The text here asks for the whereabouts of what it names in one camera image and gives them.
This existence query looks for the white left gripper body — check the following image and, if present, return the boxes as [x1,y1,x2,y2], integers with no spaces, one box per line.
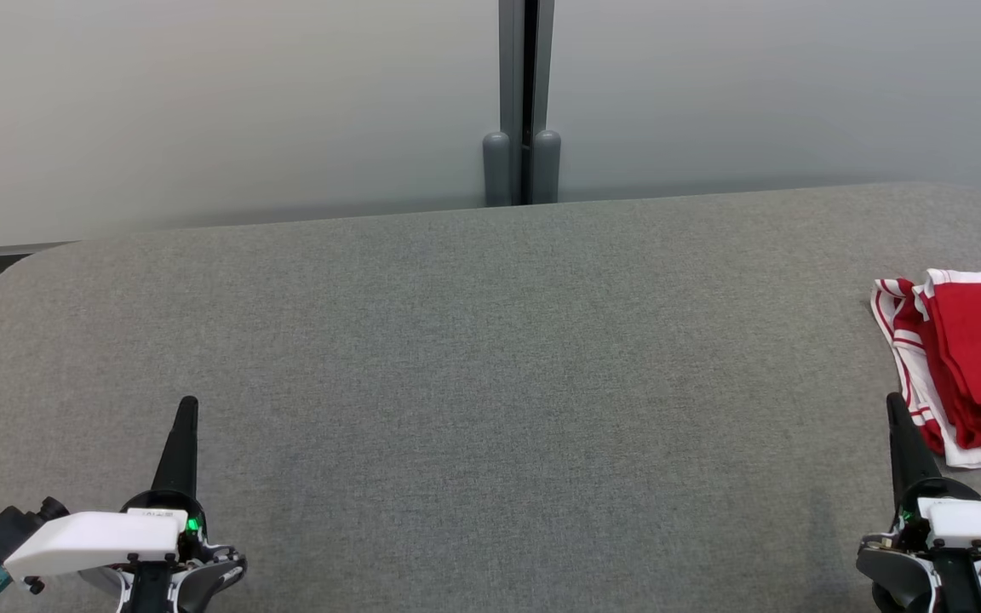
[5,492,206,580]

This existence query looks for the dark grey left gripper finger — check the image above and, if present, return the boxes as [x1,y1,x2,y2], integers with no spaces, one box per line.
[152,395,201,503]

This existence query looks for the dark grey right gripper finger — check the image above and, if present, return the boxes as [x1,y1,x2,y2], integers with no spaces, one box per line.
[885,391,944,509]

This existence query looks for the red white lettered jersey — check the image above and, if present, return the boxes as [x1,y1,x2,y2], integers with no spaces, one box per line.
[870,269,981,471]

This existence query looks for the grey partition post round feet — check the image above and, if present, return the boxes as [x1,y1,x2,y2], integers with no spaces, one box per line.
[481,0,562,208]

